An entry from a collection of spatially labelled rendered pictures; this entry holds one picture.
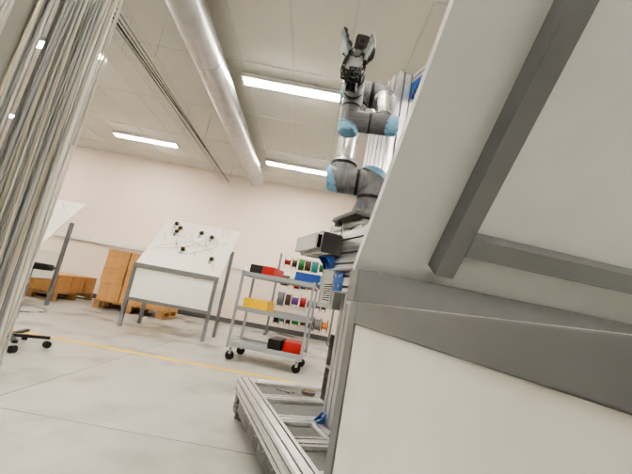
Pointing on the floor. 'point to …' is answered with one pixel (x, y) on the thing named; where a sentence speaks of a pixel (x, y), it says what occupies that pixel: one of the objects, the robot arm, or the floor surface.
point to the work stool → (30, 312)
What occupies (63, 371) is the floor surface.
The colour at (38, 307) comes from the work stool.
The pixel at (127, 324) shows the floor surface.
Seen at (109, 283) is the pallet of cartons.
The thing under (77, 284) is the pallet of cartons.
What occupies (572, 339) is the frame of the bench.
